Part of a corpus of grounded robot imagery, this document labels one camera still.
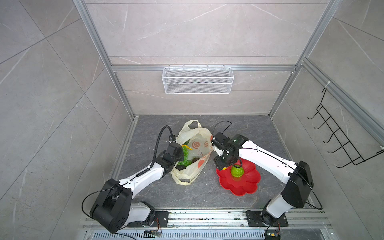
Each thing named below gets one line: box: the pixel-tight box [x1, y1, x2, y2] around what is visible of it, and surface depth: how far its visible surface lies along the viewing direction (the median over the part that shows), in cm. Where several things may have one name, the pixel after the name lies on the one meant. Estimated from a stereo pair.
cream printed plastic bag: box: [170, 120, 214, 186], surface depth 90 cm
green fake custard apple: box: [230, 165, 244, 178], surface depth 86 cm
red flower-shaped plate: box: [216, 158, 261, 196], surface depth 87 cm
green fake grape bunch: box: [178, 146, 193, 167], surface depth 95 cm
